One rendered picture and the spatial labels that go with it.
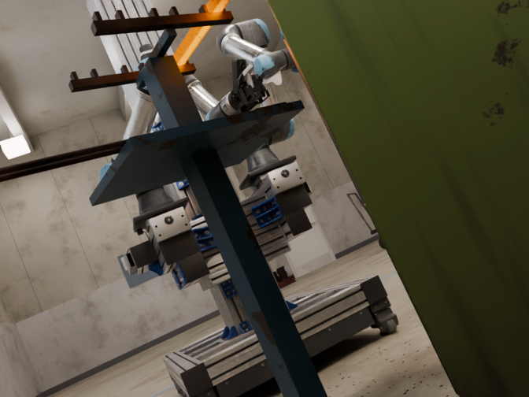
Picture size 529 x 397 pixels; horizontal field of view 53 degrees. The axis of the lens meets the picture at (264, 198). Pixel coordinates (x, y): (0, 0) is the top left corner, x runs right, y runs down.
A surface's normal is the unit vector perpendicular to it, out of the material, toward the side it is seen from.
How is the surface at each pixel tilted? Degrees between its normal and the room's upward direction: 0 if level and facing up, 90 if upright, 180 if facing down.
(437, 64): 90
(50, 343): 90
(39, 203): 90
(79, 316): 90
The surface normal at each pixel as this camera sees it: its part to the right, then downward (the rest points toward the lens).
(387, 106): -0.69, 0.22
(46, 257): 0.23, -0.24
